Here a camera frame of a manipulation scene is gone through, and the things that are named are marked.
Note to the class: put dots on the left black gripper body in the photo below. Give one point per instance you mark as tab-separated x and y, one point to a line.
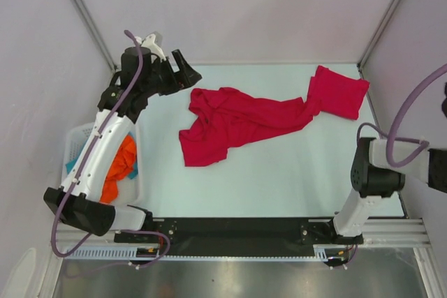
161	80

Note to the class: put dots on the magenta t shirt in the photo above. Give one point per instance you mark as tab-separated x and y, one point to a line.
227	118
335	94

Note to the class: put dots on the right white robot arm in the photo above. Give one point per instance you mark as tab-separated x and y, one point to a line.
373	179

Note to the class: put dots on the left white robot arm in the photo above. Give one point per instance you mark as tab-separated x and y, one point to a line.
77	202

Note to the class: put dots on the orange t shirt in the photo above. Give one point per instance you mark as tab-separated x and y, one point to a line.
122	166

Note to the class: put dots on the teal t shirt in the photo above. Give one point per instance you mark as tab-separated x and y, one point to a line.
131	175

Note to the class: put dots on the white plastic laundry basket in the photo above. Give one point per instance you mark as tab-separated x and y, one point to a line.
75	144

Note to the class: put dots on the folded magenta t shirt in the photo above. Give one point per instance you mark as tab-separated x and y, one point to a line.
335	94

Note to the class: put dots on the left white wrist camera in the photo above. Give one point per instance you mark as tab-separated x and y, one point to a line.
153	43

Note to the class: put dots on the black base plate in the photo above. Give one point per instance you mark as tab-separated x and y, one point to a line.
246	235

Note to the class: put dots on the grey slotted cable duct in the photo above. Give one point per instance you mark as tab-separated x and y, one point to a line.
142	255

